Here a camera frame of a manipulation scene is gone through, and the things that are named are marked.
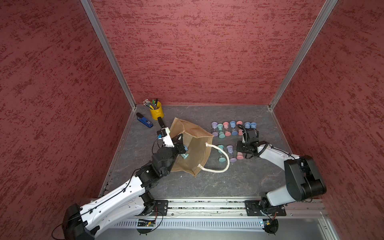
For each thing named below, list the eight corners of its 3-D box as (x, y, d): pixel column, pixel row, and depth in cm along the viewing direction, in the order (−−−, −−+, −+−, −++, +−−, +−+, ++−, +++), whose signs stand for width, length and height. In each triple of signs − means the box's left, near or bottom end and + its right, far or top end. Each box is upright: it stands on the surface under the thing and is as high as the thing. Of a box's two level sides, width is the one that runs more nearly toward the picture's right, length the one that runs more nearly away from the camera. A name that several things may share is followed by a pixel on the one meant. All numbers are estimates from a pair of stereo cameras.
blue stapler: (135, 117, 115) (134, 114, 112) (139, 114, 117) (138, 111, 114) (149, 128, 108) (148, 126, 106) (153, 125, 110) (152, 122, 108)
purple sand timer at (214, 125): (212, 136, 104) (212, 134, 102) (210, 123, 112) (211, 121, 109) (218, 136, 104) (219, 134, 102) (217, 123, 112) (217, 121, 110)
